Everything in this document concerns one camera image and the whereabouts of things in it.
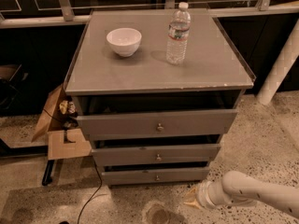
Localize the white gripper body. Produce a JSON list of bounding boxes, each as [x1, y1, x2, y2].
[[196, 181, 224, 209]]

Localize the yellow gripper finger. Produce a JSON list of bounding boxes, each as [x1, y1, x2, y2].
[[185, 188, 197, 200], [184, 201, 202, 209]]

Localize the grey bottom drawer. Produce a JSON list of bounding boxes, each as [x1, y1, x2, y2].
[[102, 167, 209, 186]]

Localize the grey drawer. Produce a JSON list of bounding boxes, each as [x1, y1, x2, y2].
[[92, 144, 221, 166], [78, 109, 237, 140], [102, 167, 209, 186]]

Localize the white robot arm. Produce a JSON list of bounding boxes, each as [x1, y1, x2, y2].
[[184, 171, 299, 218]]

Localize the grey middle drawer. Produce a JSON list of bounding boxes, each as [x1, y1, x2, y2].
[[92, 144, 221, 166]]

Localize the grey top drawer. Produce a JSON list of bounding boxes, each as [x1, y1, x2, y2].
[[78, 109, 237, 140]]

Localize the grey drawer cabinet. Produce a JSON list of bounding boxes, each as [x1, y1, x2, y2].
[[65, 8, 254, 176]]

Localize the brown cardboard box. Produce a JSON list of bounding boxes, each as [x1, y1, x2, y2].
[[32, 85, 91, 160]]

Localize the white diagonal pole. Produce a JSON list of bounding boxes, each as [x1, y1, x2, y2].
[[256, 20, 299, 105]]

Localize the white ceramic bowl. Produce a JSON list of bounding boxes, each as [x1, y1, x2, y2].
[[107, 28, 142, 57]]

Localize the clear plastic water bottle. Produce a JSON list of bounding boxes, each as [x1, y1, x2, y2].
[[166, 2, 191, 65]]

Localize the metal window railing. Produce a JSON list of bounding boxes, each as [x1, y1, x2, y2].
[[0, 0, 298, 29]]

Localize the dark folding chair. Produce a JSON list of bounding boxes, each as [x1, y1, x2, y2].
[[0, 64, 28, 109]]

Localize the black power cable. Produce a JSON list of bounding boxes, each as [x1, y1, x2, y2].
[[76, 163, 104, 224]]

